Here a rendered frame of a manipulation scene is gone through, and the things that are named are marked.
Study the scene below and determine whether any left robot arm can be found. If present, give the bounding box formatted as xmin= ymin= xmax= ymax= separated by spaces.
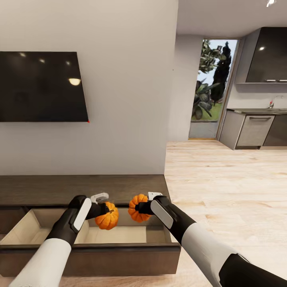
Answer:
xmin=8 ymin=193 xmax=110 ymax=287

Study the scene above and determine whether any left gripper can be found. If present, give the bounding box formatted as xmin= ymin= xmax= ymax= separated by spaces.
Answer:
xmin=85 ymin=203 xmax=110 ymax=220

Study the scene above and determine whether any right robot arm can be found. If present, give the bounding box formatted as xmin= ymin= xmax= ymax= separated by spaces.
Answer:
xmin=135 ymin=192 xmax=287 ymax=287

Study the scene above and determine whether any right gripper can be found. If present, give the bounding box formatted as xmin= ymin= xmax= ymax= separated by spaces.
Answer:
xmin=135 ymin=201 xmax=152 ymax=215

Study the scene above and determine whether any pumpkin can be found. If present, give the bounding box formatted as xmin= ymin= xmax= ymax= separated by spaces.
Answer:
xmin=95 ymin=202 xmax=119 ymax=230
xmin=128 ymin=194 xmax=151 ymax=223

